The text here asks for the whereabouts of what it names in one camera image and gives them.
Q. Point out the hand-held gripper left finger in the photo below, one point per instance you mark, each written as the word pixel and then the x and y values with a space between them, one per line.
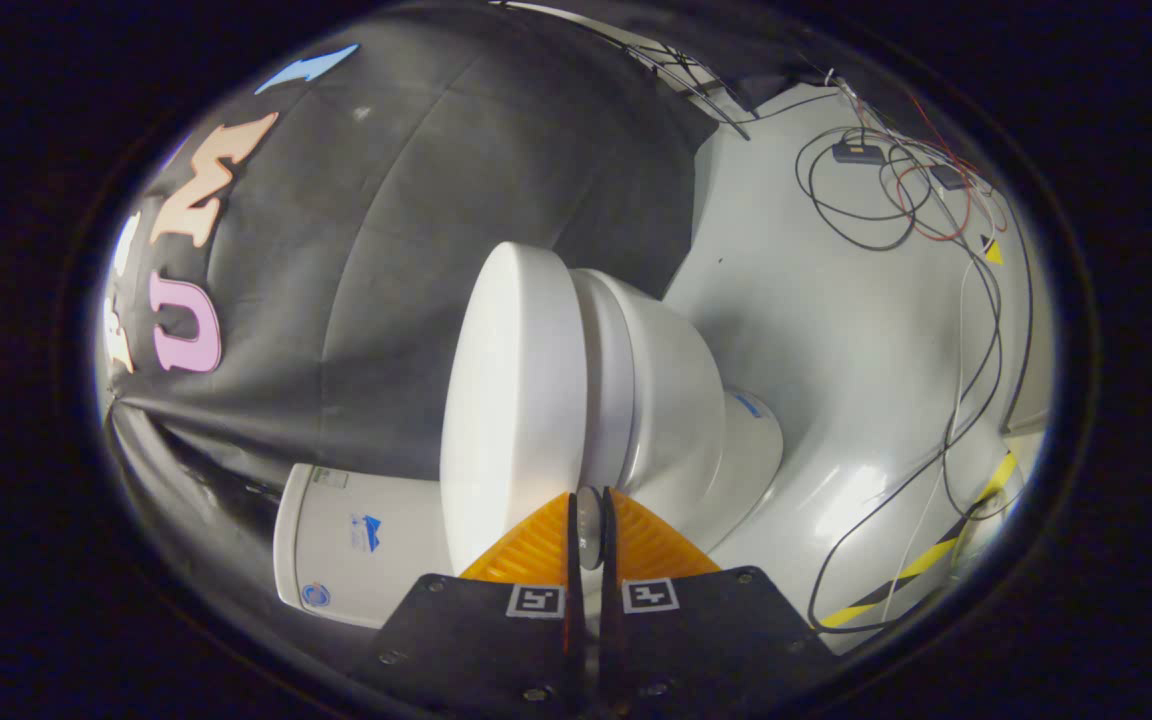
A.
pixel 476 640

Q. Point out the yellow black hazard tape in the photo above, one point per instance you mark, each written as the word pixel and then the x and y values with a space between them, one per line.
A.
pixel 921 563

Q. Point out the white toilet with tank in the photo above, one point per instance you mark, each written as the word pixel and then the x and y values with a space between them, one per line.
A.
pixel 666 400

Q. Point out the small black adapter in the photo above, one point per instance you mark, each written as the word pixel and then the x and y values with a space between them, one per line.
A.
pixel 856 152
pixel 949 177

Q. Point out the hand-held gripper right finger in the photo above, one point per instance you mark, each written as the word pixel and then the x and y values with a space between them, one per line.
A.
pixel 716 640

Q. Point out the white toilet lid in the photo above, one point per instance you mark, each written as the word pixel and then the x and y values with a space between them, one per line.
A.
pixel 511 400

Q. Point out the yellow triangle sticker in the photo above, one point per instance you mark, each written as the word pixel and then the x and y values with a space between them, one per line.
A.
pixel 993 253

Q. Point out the black tripod stand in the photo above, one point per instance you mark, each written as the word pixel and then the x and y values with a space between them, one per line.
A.
pixel 726 118

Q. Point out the plain black cloth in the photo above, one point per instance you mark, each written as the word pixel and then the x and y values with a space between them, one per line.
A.
pixel 196 480
pixel 766 50

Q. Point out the black backdrop cloth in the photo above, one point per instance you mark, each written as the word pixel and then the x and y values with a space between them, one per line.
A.
pixel 416 250

